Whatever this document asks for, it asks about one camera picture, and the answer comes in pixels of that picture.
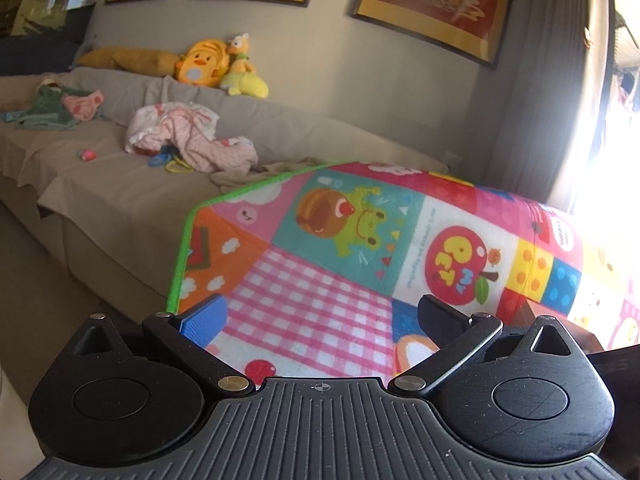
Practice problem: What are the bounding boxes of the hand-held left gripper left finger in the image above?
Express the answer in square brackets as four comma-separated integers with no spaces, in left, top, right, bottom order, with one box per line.
[72,294,257,401]

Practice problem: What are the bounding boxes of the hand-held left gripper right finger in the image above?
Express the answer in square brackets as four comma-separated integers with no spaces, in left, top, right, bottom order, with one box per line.
[387,294,573,402]

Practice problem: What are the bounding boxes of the pink cardboard box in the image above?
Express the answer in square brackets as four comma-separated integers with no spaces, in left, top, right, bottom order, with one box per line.
[515,297,608,358]

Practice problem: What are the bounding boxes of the colourful cartoon play mat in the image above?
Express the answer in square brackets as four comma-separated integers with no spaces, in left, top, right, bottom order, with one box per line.
[164,160,640,381]

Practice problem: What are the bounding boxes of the grey sofa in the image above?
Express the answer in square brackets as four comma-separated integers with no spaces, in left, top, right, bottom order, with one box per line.
[0,65,451,326]

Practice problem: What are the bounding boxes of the beige cloth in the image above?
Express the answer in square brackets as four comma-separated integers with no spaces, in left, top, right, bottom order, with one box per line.
[209,158,336,196]

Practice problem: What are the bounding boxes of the blue yellow teether rings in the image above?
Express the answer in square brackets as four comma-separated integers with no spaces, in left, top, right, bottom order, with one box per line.
[147,145,193,172]

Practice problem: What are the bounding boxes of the pink white clothes pile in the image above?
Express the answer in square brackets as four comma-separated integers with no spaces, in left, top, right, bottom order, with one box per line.
[124,101,258,173]

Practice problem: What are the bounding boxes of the yellow plush toy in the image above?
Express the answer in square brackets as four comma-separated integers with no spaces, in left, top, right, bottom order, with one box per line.
[219,32,270,98]

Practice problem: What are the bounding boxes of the pink cloth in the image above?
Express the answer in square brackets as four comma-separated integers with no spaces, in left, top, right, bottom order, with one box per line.
[61,90,105,122]

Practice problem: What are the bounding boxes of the yellow duck plush backpack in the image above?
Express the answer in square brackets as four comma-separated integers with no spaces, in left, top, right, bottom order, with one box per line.
[174,40,231,88]

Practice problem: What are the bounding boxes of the green cloth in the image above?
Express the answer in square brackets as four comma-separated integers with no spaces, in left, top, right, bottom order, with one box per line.
[12,85,93,130]

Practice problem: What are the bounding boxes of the grey curtain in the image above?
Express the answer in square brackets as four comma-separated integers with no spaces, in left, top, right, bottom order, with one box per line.
[545,0,621,221]

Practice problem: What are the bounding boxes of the yellow pillow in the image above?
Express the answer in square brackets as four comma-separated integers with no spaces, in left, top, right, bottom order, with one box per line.
[75,46,187,77]

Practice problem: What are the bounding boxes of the dark glass cabinet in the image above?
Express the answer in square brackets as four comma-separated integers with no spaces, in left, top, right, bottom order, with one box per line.
[0,0,103,78]

